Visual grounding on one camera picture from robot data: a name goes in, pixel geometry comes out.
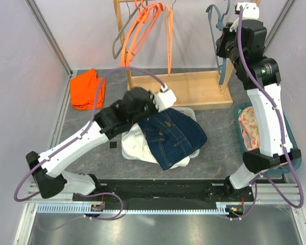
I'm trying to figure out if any blue-grey hanger of denim skirt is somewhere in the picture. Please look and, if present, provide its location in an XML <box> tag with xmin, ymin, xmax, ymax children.
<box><xmin>206</xmin><ymin>1</ymin><xmax>231</xmax><ymax>85</ymax></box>

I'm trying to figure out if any orange hanger of grey skirt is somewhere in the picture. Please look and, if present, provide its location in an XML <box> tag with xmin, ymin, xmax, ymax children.
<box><xmin>127</xmin><ymin>0</ymin><xmax>164</xmax><ymax>63</ymax></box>

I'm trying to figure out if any orange hanger of floral skirt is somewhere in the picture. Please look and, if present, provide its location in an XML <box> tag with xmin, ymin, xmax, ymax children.
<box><xmin>120</xmin><ymin>0</ymin><xmax>156</xmax><ymax>68</ymax></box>

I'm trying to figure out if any dark blue denim skirt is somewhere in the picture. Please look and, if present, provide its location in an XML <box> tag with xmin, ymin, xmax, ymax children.
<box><xmin>138</xmin><ymin>108</ymin><xmax>207</xmax><ymax>170</ymax></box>

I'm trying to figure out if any white pleated skirt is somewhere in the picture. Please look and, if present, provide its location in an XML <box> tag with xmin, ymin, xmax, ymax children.
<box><xmin>121</xmin><ymin>121</ymin><xmax>194</xmax><ymax>170</ymax></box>

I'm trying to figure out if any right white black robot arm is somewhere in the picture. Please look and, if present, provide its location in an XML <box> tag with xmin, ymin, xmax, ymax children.
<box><xmin>216</xmin><ymin>19</ymin><xmax>301</xmax><ymax>201</ymax></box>

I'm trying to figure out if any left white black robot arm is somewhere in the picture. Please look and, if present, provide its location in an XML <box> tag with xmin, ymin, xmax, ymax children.
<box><xmin>26</xmin><ymin>87</ymin><xmax>158</xmax><ymax>201</ymax></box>

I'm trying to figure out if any wooden clothes rack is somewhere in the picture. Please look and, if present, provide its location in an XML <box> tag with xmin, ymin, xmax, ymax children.
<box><xmin>118</xmin><ymin>1</ymin><xmax>234</xmax><ymax>110</ymax></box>

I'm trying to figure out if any white plastic laundry basket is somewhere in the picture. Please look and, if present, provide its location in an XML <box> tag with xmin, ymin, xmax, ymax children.
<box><xmin>121</xmin><ymin>107</ymin><xmax>199</xmax><ymax>160</ymax></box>

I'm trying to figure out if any peach floral garment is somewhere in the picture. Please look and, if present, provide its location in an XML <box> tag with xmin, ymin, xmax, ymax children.
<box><xmin>238</xmin><ymin>106</ymin><xmax>260</xmax><ymax>151</ymax></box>

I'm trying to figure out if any teal plastic basin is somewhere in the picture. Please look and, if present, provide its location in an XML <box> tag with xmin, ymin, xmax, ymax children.
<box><xmin>234</xmin><ymin>103</ymin><xmax>298</xmax><ymax>178</ymax></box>

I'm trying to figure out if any orange cloth on floor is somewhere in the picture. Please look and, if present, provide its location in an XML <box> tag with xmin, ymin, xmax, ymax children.
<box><xmin>70</xmin><ymin>68</ymin><xmax>106</xmax><ymax>110</ymax></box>

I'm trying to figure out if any small black square marker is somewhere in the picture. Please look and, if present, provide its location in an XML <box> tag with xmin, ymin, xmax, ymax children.
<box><xmin>109</xmin><ymin>141</ymin><xmax>117</xmax><ymax>149</ymax></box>

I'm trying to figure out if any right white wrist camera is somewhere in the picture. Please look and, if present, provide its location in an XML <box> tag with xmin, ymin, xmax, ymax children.
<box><xmin>235</xmin><ymin>2</ymin><xmax>260</xmax><ymax>20</ymax></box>

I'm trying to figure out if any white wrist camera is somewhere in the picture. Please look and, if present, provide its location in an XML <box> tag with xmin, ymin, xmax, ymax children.
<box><xmin>235</xmin><ymin>2</ymin><xmax>260</xmax><ymax>20</ymax></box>
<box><xmin>153</xmin><ymin>86</ymin><xmax>177</xmax><ymax>112</ymax></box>

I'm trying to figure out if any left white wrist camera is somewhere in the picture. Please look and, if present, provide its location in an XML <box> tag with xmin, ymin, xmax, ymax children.
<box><xmin>153</xmin><ymin>86</ymin><xmax>177</xmax><ymax>112</ymax></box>

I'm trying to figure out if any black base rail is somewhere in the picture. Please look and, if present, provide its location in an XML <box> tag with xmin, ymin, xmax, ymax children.
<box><xmin>72</xmin><ymin>179</ymin><xmax>253</xmax><ymax>207</ymax></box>

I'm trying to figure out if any slotted grey cable duct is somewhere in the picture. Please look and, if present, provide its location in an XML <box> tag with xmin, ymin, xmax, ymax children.
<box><xmin>37</xmin><ymin>203</ymin><xmax>234</xmax><ymax>215</ymax></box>

